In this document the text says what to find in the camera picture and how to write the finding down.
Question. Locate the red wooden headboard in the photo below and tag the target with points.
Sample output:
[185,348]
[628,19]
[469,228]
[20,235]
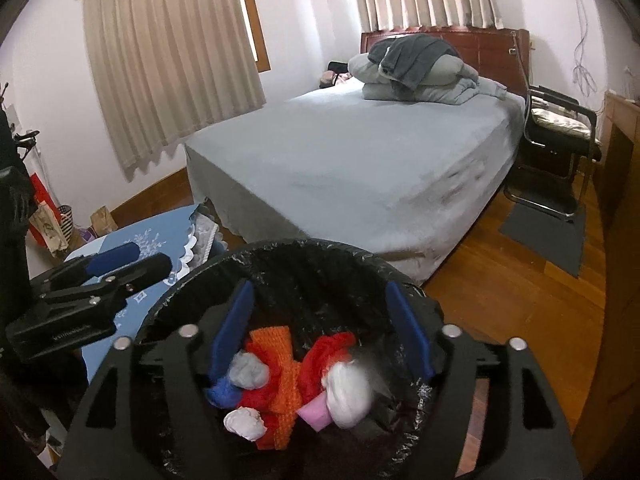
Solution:
[490,50]

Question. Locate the black lined trash bin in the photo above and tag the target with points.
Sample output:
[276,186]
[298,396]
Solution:
[310,280]

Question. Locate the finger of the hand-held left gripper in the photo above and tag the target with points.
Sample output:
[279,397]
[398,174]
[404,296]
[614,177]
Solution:
[117,257]
[145,270]

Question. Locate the wide beige curtain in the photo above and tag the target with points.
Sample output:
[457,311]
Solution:
[170,60]

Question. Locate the pink bundle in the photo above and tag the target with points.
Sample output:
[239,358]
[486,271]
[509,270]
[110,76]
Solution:
[332,79]

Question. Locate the dark grey floor mat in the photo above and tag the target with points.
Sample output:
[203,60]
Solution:
[545,235]

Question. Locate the brown paper bag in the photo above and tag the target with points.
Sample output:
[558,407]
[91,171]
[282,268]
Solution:
[103,219]

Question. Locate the wooden desk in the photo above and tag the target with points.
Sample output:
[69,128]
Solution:
[620,210]

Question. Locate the black metal chair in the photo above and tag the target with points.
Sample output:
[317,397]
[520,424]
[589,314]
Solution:
[545,160]

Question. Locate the grey pillows and dark towel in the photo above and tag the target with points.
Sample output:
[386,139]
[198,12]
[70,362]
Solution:
[450,85]

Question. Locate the black hanger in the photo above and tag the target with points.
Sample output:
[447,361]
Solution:
[26,137]

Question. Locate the black bag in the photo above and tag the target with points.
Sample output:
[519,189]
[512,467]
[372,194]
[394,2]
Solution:
[340,67]

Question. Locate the grey tissue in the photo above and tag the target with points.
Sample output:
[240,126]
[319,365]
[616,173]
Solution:
[250,370]

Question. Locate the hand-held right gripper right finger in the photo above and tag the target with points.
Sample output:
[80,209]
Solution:
[410,330]

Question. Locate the blue leaf-print tablecloth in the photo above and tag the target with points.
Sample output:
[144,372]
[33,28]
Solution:
[150,240]

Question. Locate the wooden window frame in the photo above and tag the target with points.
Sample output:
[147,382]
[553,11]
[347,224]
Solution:
[255,15]

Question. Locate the striped bag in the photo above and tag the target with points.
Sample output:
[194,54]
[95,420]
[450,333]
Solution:
[66,217]

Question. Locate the patterned chair cushion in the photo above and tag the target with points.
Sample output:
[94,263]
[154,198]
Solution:
[560,120]

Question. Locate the pink cloth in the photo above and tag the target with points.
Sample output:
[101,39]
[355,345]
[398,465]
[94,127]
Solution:
[315,412]

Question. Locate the purple and white item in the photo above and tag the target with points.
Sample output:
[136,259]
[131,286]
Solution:
[86,235]

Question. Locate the bed with grey sheet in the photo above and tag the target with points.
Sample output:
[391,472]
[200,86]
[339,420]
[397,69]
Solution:
[350,160]

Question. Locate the red bag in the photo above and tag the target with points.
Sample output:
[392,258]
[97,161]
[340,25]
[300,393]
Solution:
[39,187]

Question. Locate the beige printed tote bag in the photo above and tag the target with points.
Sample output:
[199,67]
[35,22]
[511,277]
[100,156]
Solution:
[47,225]

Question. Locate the dark grey garment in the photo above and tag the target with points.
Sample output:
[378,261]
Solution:
[415,57]

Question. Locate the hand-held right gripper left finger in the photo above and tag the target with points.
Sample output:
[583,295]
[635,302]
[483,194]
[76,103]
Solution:
[232,330]

